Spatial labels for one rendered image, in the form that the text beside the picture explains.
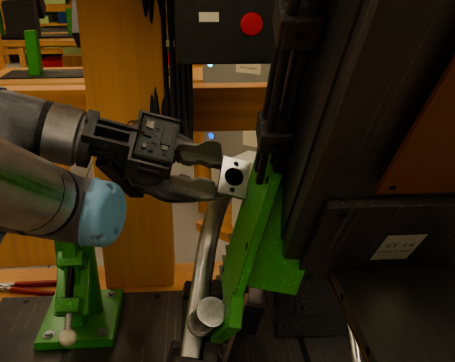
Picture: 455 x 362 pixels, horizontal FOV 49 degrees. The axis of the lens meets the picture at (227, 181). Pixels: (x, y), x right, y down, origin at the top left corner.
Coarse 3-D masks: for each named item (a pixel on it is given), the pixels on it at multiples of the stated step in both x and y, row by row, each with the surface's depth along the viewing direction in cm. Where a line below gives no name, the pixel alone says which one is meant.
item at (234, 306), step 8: (232, 296) 62; (224, 304) 65; (232, 304) 62; (240, 304) 62; (232, 312) 61; (240, 312) 62; (224, 320) 63; (232, 320) 61; (240, 320) 61; (216, 328) 67; (224, 328) 62; (232, 328) 61; (240, 328) 61; (216, 336) 66; (224, 336) 65
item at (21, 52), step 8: (48, 0) 684; (56, 0) 685; (64, 0) 686; (48, 8) 679; (56, 8) 680; (64, 8) 681; (24, 56) 705; (168, 56) 727; (24, 64) 706; (48, 64) 716; (56, 64) 716; (168, 64) 731
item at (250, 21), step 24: (192, 0) 75; (216, 0) 75; (240, 0) 75; (264, 0) 75; (192, 24) 76; (216, 24) 76; (240, 24) 76; (264, 24) 77; (192, 48) 77; (216, 48) 77; (240, 48) 78; (264, 48) 78
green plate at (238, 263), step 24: (264, 192) 58; (240, 216) 69; (264, 216) 59; (240, 240) 65; (264, 240) 61; (240, 264) 62; (264, 264) 62; (288, 264) 63; (240, 288) 62; (264, 288) 64; (288, 288) 64
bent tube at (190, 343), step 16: (224, 160) 69; (240, 160) 70; (224, 176) 68; (240, 176) 70; (224, 192) 67; (240, 192) 68; (208, 208) 77; (224, 208) 76; (208, 224) 78; (208, 240) 78; (208, 256) 77; (208, 272) 76; (192, 288) 75; (208, 288) 75; (192, 304) 74; (192, 336) 71; (192, 352) 70
